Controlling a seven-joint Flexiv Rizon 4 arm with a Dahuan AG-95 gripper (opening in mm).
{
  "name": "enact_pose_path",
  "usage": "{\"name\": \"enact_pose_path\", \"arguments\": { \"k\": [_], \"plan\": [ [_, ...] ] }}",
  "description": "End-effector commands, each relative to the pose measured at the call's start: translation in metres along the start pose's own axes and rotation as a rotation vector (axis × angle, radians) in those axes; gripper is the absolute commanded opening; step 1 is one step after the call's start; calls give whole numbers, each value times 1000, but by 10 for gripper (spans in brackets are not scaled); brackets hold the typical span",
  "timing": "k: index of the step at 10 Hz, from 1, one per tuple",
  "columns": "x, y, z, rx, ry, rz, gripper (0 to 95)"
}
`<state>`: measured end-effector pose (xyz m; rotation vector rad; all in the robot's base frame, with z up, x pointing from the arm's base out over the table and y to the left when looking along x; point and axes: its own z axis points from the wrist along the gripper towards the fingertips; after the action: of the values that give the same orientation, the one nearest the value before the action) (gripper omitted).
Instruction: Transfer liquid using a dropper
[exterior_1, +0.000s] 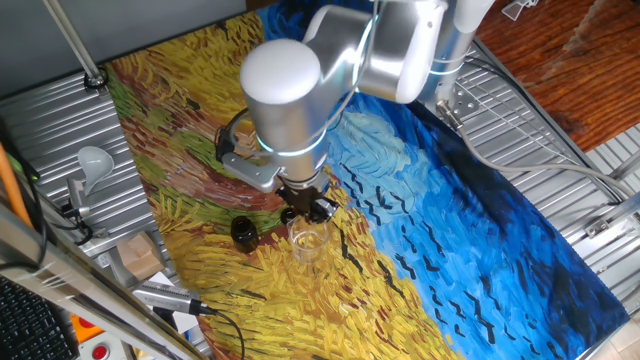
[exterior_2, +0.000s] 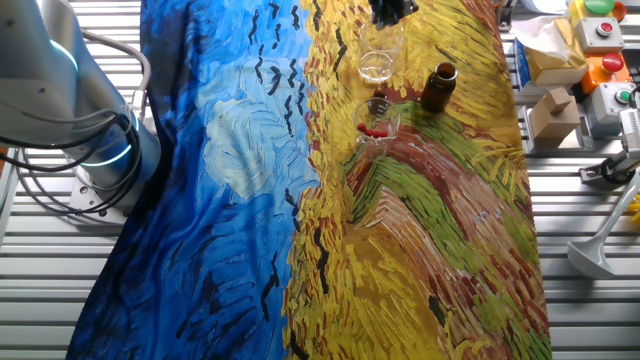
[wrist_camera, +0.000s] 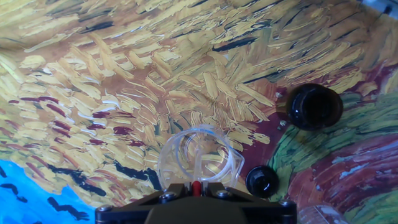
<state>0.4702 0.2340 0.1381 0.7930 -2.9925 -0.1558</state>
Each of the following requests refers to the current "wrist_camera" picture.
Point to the red bulb glass dropper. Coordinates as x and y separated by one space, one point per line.
196 188

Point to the amber glass bottle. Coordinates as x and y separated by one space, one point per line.
314 107

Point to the black bottle cap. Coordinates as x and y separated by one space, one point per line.
262 182

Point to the clear glass beaker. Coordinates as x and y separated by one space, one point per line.
320 216
174 168

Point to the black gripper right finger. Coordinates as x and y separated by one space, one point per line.
258 205

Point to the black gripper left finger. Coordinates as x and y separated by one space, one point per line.
140 203

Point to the painted wheatfield tablecloth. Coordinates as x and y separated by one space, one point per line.
124 77

